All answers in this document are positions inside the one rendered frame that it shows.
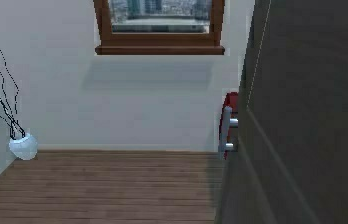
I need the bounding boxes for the red object behind fridge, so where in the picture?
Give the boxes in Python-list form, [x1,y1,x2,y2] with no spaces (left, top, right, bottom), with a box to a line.
[220,91,240,160]

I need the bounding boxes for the brown wooden framed window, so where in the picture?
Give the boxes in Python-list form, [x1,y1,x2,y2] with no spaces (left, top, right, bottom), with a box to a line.
[92,0,226,56]

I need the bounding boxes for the dark grey fridge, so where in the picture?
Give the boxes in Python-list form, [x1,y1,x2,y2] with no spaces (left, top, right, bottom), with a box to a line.
[214,0,348,224]

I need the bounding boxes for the pale blue round vase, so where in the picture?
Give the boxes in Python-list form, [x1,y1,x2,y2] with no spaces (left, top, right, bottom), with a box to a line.
[8,132,39,161]

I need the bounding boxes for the black bare twigs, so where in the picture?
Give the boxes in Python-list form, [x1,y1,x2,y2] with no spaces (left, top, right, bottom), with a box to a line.
[0,41,27,141]

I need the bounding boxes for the silver fridge handle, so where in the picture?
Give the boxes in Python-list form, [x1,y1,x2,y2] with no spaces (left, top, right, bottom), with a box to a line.
[217,105,239,154]

